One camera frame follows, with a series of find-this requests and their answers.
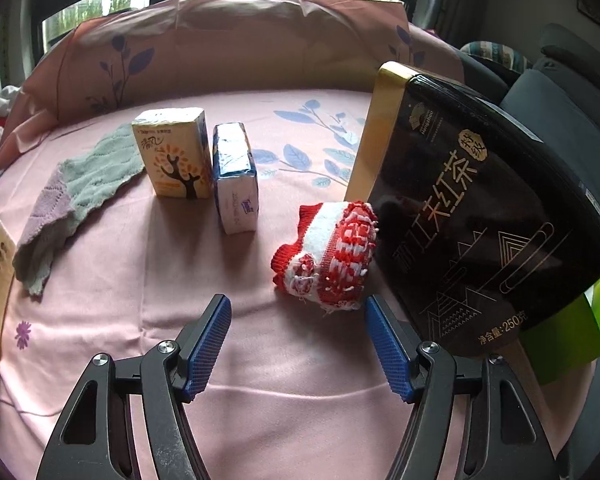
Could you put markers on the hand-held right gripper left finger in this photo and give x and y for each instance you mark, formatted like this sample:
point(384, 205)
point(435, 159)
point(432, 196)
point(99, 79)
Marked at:
point(207, 345)

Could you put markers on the black and gold tea box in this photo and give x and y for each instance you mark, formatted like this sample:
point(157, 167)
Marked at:
point(480, 185)

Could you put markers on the grey and purple towel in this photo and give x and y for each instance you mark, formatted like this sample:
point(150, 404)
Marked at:
point(80, 185)

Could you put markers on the blue and white tissue pack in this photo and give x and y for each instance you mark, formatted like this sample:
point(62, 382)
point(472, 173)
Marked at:
point(235, 185)

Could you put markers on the grey chair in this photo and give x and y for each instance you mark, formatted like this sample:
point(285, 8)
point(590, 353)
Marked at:
point(545, 95)

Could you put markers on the green box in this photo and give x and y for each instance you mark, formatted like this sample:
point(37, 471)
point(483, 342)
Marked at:
point(570, 335)

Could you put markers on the striped cloth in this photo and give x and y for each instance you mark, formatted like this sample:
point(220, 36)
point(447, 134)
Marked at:
point(500, 55)

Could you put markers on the pink animal print bed sheet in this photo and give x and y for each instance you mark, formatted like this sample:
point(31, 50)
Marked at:
point(130, 270)

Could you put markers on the red and white knitted sock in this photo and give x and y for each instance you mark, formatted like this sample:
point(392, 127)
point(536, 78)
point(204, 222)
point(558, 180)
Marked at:
point(330, 255)

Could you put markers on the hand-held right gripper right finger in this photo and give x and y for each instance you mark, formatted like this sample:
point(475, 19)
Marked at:
point(387, 345)

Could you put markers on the pink leaf print pillow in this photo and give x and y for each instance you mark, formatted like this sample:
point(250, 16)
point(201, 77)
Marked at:
point(230, 45)

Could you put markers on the orange tree print tissue pack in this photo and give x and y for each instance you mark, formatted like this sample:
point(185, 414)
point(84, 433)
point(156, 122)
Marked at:
point(172, 160)

